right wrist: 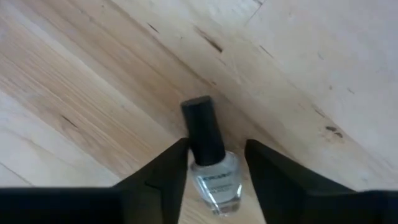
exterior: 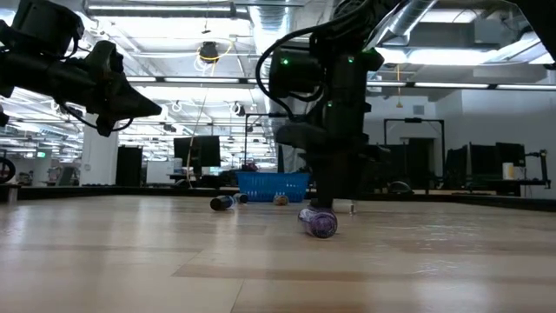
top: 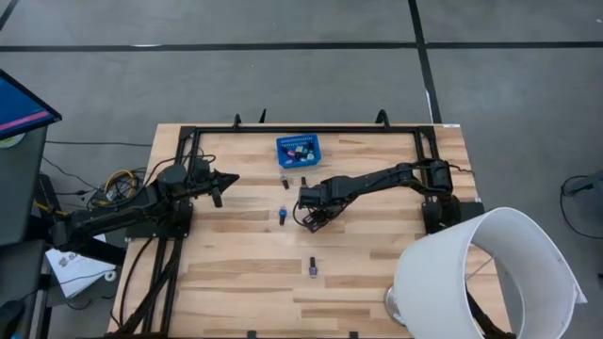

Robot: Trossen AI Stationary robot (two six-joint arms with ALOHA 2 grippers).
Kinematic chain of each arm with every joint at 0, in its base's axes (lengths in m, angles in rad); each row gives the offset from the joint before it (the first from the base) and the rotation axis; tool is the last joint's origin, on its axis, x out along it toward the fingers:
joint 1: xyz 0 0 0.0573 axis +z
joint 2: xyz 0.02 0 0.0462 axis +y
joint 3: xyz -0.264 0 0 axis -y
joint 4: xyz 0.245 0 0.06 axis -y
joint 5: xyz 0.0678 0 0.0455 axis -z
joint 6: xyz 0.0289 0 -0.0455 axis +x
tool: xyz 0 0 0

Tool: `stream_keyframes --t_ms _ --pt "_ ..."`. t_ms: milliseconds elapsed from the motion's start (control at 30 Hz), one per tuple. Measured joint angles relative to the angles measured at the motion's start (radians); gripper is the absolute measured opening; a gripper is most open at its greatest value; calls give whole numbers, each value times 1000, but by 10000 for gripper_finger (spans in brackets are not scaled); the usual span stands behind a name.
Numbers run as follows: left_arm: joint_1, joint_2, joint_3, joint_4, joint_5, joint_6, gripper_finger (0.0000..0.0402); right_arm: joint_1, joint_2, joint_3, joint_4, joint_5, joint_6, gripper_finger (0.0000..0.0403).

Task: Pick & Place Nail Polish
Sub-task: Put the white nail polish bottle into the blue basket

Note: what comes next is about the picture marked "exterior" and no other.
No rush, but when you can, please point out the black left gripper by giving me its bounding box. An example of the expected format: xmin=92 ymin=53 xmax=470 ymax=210
xmin=84 ymin=40 xmax=162 ymax=138

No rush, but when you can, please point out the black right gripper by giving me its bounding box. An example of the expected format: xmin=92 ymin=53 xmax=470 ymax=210
xmin=275 ymin=121 xmax=371 ymax=209

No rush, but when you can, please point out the purple glitter nail polish bottle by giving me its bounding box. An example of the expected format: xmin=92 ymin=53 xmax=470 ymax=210
xmin=297 ymin=205 xmax=339 ymax=240

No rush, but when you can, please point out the blue nail polish bottle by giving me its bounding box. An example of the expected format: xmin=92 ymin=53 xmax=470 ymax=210
xmin=209 ymin=195 xmax=238 ymax=212

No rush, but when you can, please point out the tall black cabinet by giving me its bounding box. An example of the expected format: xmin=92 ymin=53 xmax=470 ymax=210
xmin=115 ymin=144 xmax=144 ymax=187

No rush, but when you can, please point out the blue plastic basket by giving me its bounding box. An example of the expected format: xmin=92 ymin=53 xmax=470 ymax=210
xmin=235 ymin=171 xmax=312 ymax=203

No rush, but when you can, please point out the long ceiling light bar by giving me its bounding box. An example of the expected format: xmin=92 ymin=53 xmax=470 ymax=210
xmin=125 ymin=77 xmax=556 ymax=91

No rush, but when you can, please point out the black computer monitor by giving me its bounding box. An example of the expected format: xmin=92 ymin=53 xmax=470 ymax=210
xmin=173 ymin=135 xmax=222 ymax=169
xmin=445 ymin=142 xmax=527 ymax=180

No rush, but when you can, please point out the black metal stand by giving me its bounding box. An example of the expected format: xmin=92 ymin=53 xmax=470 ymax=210
xmin=525 ymin=149 xmax=552 ymax=190

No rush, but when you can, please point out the black station frame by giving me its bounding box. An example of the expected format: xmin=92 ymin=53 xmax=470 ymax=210
xmin=383 ymin=117 xmax=446 ymax=192

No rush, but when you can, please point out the black ceiling camera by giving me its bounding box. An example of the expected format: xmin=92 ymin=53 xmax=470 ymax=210
xmin=197 ymin=41 xmax=235 ymax=66

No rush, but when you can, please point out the yellow hanging cord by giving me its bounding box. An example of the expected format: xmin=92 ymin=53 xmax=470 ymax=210
xmin=394 ymin=63 xmax=404 ymax=110

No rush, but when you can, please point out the silver ventilation duct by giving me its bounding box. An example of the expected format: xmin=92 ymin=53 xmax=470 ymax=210
xmin=364 ymin=0 xmax=440 ymax=49
xmin=248 ymin=0 xmax=301 ymax=147

